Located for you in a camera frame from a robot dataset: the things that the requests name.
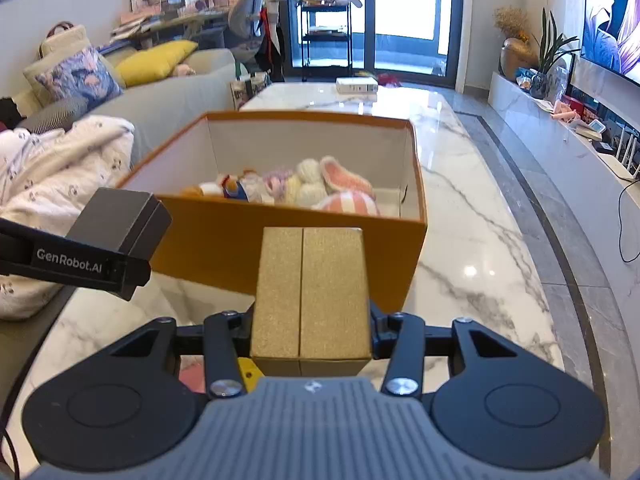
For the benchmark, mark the yellow round toy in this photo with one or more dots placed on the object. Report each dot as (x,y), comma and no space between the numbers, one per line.
(248,372)

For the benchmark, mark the crocheted bunny doll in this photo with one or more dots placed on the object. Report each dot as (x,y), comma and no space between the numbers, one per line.
(310,180)

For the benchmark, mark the gold glitter box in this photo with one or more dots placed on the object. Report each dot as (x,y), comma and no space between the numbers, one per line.
(310,290)

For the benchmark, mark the grey sofa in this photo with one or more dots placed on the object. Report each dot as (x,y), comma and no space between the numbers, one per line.
(165,100)

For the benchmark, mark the beige bear cushion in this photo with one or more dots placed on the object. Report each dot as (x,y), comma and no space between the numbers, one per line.
(65,40)

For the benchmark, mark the white flat box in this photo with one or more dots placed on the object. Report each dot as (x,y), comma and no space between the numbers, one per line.
(356,85)

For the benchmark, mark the grey office chair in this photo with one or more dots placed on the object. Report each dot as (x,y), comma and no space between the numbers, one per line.
(245,5)

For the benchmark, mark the printed shopping bag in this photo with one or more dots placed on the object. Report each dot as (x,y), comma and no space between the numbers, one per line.
(247,90)

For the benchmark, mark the yellow pillow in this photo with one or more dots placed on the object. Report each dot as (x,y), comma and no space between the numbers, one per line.
(155,60)

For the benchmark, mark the dark grey box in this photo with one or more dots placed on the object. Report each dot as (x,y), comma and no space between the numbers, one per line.
(120,220)

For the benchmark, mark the cluttered desk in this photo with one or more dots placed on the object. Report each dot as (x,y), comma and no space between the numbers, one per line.
(165,20)

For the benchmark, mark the green potted plant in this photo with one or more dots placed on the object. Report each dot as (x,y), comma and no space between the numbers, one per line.
(550,45)

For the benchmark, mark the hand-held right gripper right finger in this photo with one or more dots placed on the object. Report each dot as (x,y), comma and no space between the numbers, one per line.
(405,350)

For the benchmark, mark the houndstooth pillow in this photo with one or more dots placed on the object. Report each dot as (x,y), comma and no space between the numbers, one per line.
(55,112)

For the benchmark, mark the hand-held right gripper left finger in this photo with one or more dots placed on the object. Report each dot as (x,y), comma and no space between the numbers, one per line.
(220,345)

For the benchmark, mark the red toy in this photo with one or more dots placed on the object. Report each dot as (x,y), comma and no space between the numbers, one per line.
(389,79)

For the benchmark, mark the brown plush toy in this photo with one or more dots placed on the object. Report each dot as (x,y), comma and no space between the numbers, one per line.
(200,191)

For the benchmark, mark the white marble tv console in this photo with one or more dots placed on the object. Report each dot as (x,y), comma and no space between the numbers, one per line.
(575,200)

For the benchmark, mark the black rolling cart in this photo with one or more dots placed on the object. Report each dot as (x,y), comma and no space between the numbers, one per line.
(325,35)

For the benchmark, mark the television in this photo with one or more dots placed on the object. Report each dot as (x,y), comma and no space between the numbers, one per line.
(610,25)

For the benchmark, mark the white printed blanket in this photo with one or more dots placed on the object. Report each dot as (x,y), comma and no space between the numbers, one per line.
(50,175)

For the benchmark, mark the white router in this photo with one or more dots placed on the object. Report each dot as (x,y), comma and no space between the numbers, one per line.
(625,170)

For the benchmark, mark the white plush with striped hat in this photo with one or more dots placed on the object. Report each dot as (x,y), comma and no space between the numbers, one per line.
(350,204)

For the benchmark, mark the glass sliding door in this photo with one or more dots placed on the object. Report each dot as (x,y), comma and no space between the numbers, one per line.
(405,10)

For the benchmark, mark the orange cardboard box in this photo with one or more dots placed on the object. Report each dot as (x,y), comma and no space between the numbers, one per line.
(210,240)

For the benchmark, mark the pink wallet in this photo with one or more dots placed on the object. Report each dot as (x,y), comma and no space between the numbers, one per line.
(192,377)

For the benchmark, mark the gold vase with dried flowers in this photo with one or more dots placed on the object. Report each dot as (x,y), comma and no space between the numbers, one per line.
(517,55)

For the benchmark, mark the blue floral pillow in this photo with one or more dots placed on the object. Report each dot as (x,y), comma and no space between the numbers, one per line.
(80,80)

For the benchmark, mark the pink plush toy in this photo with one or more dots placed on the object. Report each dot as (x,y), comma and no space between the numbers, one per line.
(184,71)

